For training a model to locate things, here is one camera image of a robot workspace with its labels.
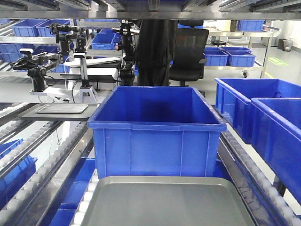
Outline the black robot arm on stand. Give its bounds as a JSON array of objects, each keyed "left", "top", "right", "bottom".
[{"left": 10, "top": 48, "right": 63, "bottom": 92}]

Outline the grey tray on dark board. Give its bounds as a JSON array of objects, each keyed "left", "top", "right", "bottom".
[{"left": 18, "top": 103, "right": 99, "bottom": 121}]

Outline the grey metal tray front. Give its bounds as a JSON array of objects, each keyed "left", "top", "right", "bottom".
[{"left": 82, "top": 176, "right": 254, "bottom": 226}]

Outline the blue bin centre on rollers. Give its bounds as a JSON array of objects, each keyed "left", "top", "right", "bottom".
[{"left": 87, "top": 86, "right": 227, "bottom": 178}]

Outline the person in black clothes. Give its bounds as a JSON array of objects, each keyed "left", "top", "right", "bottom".
[{"left": 135, "top": 19, "right": 178, "bottom": 86}]

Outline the black office chair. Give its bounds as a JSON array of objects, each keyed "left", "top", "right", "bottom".
[{"left": 169, "top": 19, "right": 209, "bottom": 87}]

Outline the blue bin right rear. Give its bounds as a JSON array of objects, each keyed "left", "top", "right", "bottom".
[{"left": 215, "top": 78, "right": 301, "bottom": 144}]

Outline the blue bin right front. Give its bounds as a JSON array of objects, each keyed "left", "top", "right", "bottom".
[{"left": 251, "top": 98, "right": 301, "bottom": 202}]

